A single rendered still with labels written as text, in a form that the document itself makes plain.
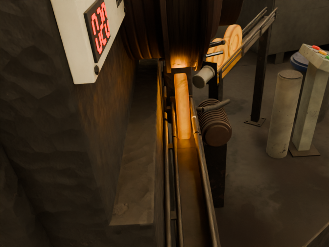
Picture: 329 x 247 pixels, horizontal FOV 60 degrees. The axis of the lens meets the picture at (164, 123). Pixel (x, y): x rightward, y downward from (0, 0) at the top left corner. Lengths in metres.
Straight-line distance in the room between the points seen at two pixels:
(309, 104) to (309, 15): 1.51
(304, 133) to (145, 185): 1.50
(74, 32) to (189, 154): 0.59
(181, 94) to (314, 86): 1.06
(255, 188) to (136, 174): 1.24
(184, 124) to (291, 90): 0.94
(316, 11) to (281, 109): 1.66
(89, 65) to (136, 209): 0.21
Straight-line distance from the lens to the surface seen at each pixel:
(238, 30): 1.40
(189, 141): 0.83
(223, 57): 1.30
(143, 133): 0.51
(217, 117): 1.17
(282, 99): 1.61
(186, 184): 0.72
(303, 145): 1.90
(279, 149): 1.79
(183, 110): 0.72
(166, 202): 0.56
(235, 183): 1.64
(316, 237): 0.58
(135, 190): 0.41
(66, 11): 0.25
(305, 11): 3.06
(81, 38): 0.25
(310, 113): 1.77
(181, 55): 0.57
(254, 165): 1.76
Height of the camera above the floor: 1.17
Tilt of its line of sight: 34 degrees down
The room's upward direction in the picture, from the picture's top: 5 degrees counter-clockwise
